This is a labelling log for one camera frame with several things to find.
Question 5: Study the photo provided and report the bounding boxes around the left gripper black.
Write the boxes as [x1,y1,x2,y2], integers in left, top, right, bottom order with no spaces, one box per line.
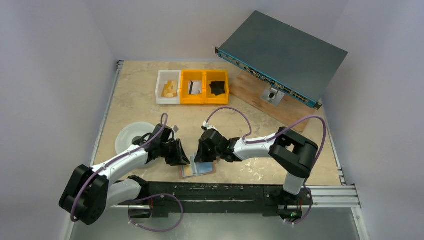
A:
[159,138,190,166]

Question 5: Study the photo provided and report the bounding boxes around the gold card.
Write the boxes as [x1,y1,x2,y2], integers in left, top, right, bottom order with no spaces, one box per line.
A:
[181,164,193,178]

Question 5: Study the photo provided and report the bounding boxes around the brown leather card holder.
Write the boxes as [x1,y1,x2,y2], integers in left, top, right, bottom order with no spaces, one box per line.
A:
[179,153,217,180]

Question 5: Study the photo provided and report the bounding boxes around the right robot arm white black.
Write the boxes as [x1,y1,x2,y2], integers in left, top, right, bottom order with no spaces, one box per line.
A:
[194,127,321,204]

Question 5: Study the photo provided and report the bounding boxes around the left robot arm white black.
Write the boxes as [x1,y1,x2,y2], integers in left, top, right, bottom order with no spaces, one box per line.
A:
[58,122,190,225]

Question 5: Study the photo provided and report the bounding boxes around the black card in yellow bin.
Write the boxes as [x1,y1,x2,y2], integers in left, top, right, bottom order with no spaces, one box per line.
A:
[209,81,226,96]

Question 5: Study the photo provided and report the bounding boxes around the silver card in yellow bin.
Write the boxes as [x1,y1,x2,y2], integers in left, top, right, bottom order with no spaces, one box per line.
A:
[187,80,203,96]

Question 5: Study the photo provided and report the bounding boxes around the gold cards in white bin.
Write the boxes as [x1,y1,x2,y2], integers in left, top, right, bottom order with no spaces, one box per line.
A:
[161,80,179,99]

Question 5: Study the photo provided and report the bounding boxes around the white tape roll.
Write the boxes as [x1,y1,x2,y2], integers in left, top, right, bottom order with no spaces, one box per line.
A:
[114,121,155,156]

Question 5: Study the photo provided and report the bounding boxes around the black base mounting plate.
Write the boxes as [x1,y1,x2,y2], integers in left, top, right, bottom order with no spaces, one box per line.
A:
[122,181,314,221]

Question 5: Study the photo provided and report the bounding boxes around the plywood board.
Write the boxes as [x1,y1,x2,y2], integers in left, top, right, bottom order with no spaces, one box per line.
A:
[228,70,322,128]

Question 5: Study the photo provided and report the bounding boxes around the middle yellow plastic bin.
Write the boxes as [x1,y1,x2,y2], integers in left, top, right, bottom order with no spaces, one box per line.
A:
[180,70,206,105]

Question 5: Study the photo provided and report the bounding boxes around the yellow plastic bin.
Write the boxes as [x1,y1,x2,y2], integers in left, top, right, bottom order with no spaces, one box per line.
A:
[180,70,206,105]
[204,70,230,105]

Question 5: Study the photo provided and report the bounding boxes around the right yellow plastic bin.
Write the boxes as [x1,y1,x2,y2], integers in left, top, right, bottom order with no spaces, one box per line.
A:
[204,70,230,105]

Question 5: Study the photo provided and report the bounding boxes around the white plastic bin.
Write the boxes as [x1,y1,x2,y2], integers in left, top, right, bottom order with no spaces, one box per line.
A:
[155,70,182,105]

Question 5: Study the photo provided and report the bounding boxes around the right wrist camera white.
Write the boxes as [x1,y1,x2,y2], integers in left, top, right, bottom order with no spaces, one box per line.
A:
[201,121,217,131]

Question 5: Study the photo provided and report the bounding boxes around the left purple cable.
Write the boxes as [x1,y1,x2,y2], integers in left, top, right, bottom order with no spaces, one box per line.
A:
[70,113,169,223]

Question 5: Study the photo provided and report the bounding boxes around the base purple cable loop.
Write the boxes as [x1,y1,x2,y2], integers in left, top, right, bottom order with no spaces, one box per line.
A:
[128,194,184,234]

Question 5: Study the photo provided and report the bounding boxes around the metal mounting bracket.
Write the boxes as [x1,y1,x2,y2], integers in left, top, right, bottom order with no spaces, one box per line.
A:
[261,86,286,106]

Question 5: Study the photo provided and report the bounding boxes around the blue grey network switch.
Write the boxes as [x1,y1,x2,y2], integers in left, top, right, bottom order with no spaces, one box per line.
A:
[215,10,348,110]

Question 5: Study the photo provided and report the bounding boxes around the aluminium frame rail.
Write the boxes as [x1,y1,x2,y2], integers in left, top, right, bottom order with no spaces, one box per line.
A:
[308,185,361,208]

